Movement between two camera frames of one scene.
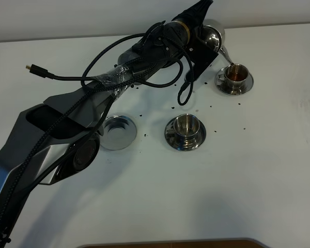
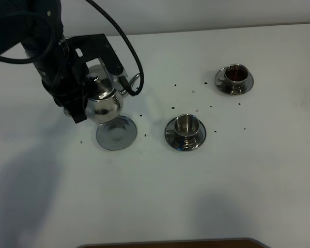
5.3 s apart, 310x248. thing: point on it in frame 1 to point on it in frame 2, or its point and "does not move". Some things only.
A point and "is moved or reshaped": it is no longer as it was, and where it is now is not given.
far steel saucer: x=223 y=87 does not move
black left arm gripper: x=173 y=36 to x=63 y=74
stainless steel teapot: x=212 y=37 is moved or reshaped
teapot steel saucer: x=120 y=133 does not move
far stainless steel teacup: x=235 y=76 does not move
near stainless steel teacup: x=186 y=125 does not move
